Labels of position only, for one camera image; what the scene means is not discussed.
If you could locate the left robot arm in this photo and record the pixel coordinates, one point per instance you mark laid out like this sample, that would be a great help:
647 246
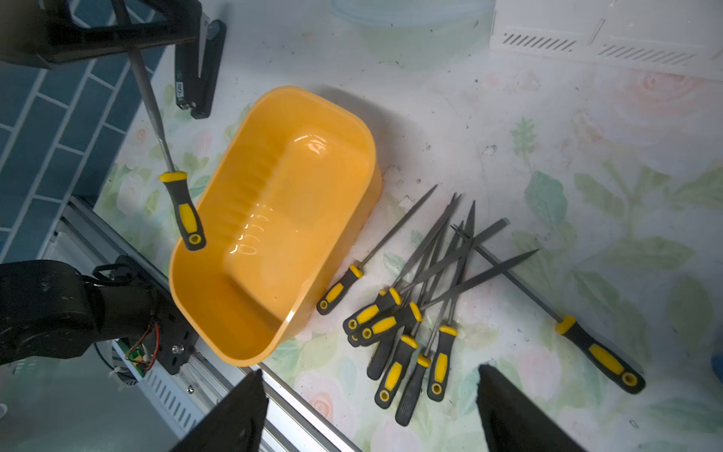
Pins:
48 308

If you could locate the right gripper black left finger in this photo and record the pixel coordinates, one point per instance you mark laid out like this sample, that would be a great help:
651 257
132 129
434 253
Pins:
236 424

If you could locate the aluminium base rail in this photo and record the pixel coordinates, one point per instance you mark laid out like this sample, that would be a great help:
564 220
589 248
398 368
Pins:
82 239

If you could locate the yellow plastic storage box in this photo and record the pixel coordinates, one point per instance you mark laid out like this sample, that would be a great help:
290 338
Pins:
280 214

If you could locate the file tool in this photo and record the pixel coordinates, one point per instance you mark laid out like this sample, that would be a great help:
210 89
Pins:
384 349
407 345
439 370
390 318
355 271
367 313
413 388
607 361

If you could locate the black stapler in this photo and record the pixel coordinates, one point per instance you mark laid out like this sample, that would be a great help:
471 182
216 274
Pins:
197 66

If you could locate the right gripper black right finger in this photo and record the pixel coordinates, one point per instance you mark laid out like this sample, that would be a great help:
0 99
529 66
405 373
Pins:
511 421

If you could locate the white file organizer rack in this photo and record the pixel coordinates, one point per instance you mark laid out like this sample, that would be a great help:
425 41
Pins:
678 37

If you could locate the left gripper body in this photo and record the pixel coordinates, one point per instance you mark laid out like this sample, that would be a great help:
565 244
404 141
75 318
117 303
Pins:
43 34

